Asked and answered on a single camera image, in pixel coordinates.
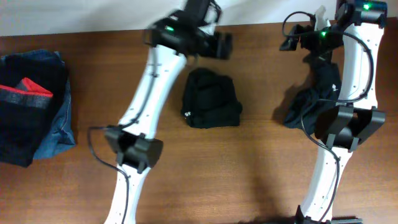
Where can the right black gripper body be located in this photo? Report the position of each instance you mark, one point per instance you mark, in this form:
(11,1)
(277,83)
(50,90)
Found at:
(288,42)

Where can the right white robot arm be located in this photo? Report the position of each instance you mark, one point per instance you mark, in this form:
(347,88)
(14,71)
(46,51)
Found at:
(358,28)

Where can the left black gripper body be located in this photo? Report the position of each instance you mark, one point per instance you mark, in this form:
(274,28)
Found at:
(222,45)

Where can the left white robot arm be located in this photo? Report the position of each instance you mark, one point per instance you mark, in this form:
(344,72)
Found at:
(171,41)

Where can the black red folded garment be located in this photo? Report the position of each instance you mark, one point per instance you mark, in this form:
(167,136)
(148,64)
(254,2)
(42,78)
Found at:
(32,92)

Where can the crumpled black garment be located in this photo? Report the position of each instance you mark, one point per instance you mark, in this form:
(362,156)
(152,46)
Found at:
(321,96)

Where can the black t-shirt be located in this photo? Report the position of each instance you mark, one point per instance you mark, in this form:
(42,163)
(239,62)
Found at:
(209,100)

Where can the folded blue jeans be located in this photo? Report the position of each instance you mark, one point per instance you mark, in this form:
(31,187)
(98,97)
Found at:
(60,137)

